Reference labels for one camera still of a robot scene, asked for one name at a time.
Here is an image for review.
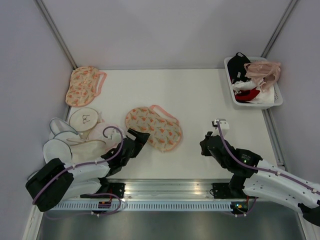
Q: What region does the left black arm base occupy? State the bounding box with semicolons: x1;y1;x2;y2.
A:
80;182;125;199

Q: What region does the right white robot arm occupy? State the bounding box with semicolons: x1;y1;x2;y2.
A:
199;131;320;226

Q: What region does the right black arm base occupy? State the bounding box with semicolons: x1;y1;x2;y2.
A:
209;182;236;199

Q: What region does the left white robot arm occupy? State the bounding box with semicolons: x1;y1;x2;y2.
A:
25;128;150;213

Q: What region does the cream laundry bag in pile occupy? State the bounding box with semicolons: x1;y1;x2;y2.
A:
67;138;107;164

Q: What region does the red bra in basket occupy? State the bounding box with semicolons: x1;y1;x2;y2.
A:
234;88;260;103

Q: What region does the white bra in basket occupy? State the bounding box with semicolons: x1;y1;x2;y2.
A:
231;80;257;93

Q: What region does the white mesh bag grey trim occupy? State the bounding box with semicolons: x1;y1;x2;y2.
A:
49;117;78;137

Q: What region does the white mesh round bag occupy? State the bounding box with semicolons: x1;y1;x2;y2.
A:
43;138;73;164

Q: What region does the black bra in basket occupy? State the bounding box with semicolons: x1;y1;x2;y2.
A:
227;52;251;83

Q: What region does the pink bra in basket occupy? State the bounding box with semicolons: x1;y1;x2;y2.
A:
244;61;281;92

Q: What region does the white plastic basket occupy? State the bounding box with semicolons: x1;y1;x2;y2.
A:
224;56;283;110

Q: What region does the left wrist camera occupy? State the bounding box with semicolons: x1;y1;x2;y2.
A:
109;129;123;145

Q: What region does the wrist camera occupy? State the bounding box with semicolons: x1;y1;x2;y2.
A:
212;118;230;137
109;129;123;145

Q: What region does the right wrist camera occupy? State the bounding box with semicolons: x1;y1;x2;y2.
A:
212;118;230;137

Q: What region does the white slotted cable duct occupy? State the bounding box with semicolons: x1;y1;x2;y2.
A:
53;200;232;212

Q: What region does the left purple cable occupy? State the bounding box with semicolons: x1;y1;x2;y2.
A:
32;126;125;206

